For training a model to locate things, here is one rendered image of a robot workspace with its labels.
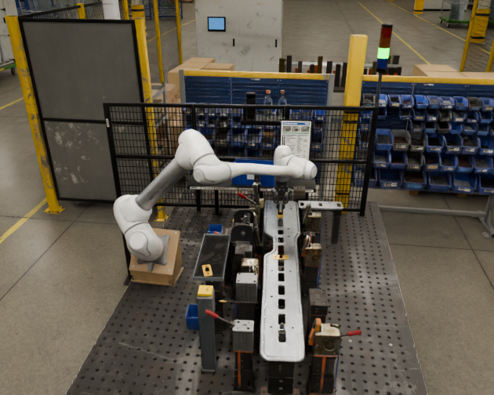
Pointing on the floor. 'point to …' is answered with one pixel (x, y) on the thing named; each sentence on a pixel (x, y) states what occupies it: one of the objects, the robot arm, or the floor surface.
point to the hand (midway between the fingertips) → (280, 208)
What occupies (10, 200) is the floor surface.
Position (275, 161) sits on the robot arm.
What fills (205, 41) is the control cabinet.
